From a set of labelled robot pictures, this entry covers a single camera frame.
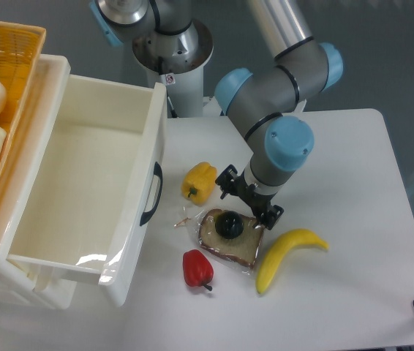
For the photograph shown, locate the bagged bread slice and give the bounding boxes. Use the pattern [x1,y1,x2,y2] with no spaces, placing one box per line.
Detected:
[172,205,268,274]

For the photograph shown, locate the yellow bell pepper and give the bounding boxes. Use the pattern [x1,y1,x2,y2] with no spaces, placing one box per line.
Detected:
[181,162,217,205]

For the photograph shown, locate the yellow banana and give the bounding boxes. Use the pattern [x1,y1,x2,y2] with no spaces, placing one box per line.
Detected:
[255,228,329,295]

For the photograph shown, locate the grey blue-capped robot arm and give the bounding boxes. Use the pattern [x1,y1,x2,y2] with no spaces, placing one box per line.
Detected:
[89,1,343,229]

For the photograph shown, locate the white plastic drawer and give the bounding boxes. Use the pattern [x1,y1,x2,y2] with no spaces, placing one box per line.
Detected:
[8,75,167,309]

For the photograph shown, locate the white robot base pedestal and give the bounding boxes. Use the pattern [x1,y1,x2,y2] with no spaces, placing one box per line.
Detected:
[132,19,214,117]

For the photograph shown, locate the red bell pepper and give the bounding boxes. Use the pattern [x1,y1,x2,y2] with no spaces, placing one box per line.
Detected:
[182,249,214,291]

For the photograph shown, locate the white drawer cabinet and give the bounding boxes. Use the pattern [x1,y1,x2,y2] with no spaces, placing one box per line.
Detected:
[0,54,76,309]

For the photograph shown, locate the dark purple mangosteen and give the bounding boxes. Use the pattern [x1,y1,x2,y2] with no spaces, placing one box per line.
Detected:
[215,211,244,240]

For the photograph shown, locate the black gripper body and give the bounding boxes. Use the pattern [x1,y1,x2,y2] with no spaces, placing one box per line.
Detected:
[236,174,276,217]

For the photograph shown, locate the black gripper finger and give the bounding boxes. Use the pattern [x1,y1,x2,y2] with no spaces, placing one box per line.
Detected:
[256,204,284,230]
[215,165,238,199]

